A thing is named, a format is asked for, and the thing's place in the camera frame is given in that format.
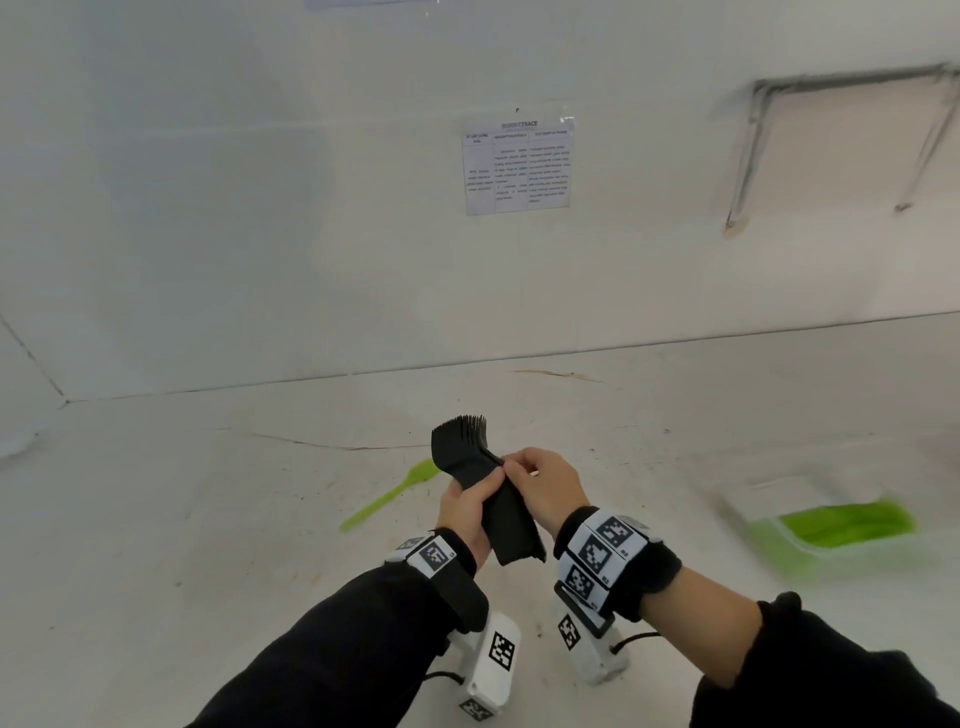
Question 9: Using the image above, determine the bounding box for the person's left hand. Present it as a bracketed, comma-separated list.
[437, 466, 508, 571]

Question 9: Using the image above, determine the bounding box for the person's right hand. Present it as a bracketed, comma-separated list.
[502, 447, 592, 538]

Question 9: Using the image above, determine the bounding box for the stack of black forks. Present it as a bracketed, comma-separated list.
[431, 414, 547, 568]

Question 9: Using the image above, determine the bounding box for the green plastic spoon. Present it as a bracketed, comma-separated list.
[338, 458, 442, 534]

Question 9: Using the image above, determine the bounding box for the clear plastic container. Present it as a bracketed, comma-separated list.
[719, 449, 939, 586]

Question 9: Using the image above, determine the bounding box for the stack of green forks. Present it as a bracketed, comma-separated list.
[749, 500, 918, 579]

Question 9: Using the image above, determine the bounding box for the person's left forearm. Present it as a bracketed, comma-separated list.
[183, 566, 481, 728]

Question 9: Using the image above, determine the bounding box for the black marker left wrist band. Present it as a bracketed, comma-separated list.
[386, 528, 490, 634]

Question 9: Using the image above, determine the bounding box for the black marker wrist band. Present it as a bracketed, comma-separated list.
[553, 507, 684, 624]
[386, 528, 490, 634]

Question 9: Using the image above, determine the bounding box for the black marker right wrist band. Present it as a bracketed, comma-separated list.
[553, 507, 684, 624]

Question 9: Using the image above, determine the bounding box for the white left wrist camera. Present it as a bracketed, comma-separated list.
[449, 611, 523, 723]

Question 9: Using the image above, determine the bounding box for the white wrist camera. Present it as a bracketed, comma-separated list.
[557, 599, 631, 685]
[449, 611, 523, 723]

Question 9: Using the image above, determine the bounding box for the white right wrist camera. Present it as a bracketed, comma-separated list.
[557, 599, 631, 685]

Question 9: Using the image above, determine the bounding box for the metal wall bracket frame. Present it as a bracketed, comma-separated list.
[723, 63, 960, 234]

